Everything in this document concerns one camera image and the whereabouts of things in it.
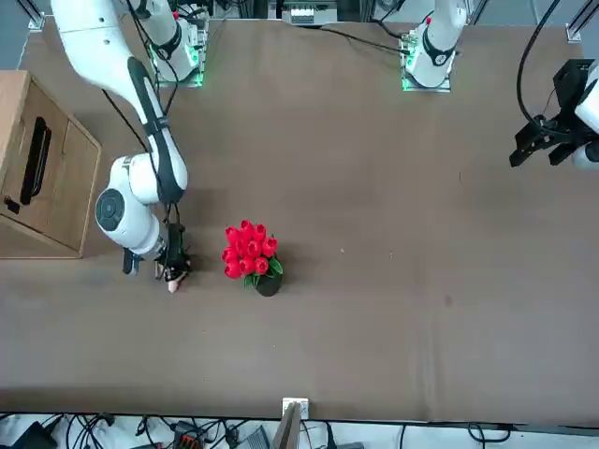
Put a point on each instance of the aluminium post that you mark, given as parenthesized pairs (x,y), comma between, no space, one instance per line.
(289,425)

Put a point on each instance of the pink doll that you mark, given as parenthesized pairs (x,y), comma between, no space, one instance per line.
(175,283)

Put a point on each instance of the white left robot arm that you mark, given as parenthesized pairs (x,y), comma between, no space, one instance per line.
(437,47)

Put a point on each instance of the black vase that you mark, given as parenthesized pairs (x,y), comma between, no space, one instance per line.
(269,286)

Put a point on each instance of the small black hook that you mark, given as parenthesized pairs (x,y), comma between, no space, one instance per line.
(11,206)

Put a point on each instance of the aluminium frame rail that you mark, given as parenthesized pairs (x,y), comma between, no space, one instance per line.
(578,23)

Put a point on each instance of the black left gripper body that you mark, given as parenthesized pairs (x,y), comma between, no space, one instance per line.
(568,89)

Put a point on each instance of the red tulip bouquet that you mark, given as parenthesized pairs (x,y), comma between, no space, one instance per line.
(245,252)

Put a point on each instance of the wooden cabinet box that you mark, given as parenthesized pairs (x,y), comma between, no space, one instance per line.
(65,187)

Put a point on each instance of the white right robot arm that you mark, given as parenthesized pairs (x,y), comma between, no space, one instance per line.
(93,51)

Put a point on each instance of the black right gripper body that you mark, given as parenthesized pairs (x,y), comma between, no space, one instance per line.
(175,243)

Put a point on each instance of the white power strip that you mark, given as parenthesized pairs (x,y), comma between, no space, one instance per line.
(304,14)

